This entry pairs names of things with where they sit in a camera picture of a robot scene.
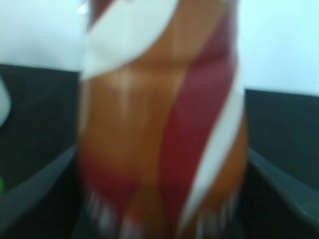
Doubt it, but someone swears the white ceramic mug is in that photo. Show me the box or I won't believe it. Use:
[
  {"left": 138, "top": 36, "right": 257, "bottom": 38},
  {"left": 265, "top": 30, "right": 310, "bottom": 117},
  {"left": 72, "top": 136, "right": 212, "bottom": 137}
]
[{"left": 0, "top": 76, "right": 12, "bottom": 127}]

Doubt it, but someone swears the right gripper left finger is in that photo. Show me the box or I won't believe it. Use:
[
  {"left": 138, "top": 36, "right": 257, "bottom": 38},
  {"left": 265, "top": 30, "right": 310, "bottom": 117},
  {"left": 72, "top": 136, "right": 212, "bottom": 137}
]
[{"left": 0, "top": 145, "right": 82, "bottom": 239}]

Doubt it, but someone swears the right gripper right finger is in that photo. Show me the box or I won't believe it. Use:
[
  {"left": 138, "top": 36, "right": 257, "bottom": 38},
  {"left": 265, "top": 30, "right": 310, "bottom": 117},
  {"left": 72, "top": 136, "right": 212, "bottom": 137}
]
[{"left": 239, "top": 149, "right": 319, "bottom": 239}]

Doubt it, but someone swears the brown nescafe coffee bottle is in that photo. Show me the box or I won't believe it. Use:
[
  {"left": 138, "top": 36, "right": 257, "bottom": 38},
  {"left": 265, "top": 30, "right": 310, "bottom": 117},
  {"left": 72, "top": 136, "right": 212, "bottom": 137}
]
[{"left": 75, "top": 0, "right": 248, "bottom": 239}]

